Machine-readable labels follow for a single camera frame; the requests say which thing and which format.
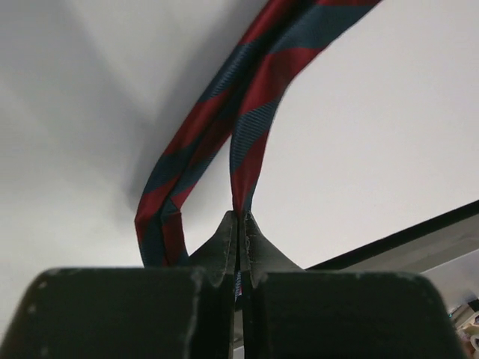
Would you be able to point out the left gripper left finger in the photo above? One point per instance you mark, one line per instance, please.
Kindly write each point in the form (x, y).
(175, 312)

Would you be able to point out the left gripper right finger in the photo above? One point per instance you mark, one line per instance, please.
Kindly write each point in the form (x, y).
(292, 313)

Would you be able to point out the red navy striped tie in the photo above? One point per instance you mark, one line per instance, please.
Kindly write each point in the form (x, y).
(238, 106)

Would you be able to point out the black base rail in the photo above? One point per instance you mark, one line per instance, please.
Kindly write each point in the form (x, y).
(395, 240)

